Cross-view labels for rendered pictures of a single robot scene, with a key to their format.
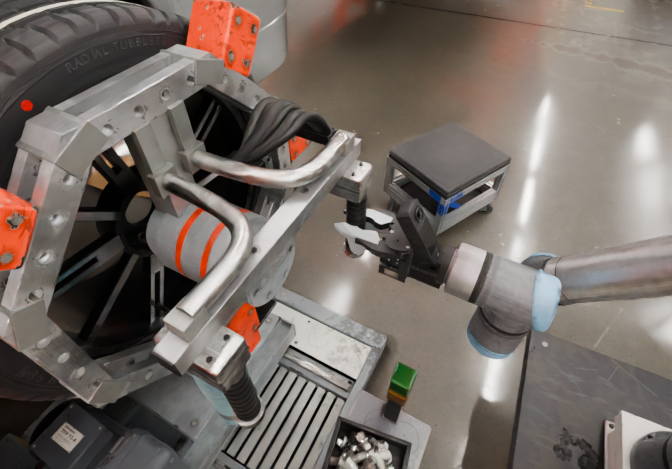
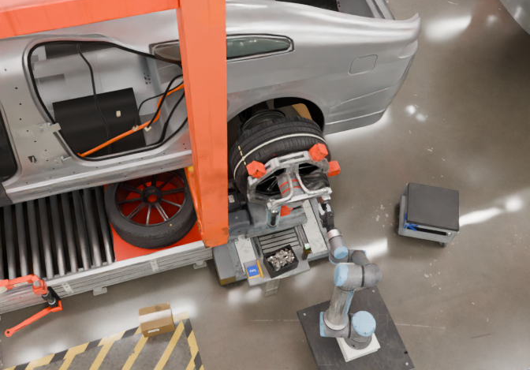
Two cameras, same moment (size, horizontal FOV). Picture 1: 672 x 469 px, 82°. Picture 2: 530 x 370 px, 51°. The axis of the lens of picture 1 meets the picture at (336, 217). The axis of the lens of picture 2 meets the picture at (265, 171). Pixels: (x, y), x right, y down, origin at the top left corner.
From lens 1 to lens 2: 3.01 m
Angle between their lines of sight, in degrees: 27
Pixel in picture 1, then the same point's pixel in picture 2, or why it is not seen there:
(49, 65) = (281, 151)
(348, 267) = (352, 216)
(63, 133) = (276, 166)
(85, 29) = (290, 147)
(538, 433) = not seen: hidden behind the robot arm
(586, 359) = (380, 304)
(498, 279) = (334, 241)
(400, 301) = (357, 246)
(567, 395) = (361, 305)
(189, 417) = (256, 218)
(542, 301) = (337, 251)
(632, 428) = not seen: hidden behind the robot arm
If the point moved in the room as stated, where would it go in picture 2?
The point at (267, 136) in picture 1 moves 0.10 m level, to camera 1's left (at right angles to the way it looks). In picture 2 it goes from (311, 178) to (299, 169)
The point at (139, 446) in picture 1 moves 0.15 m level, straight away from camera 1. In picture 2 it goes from (244, 214) to (238, 196)
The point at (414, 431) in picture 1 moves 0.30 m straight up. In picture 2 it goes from (305, 266) to (311, 248)
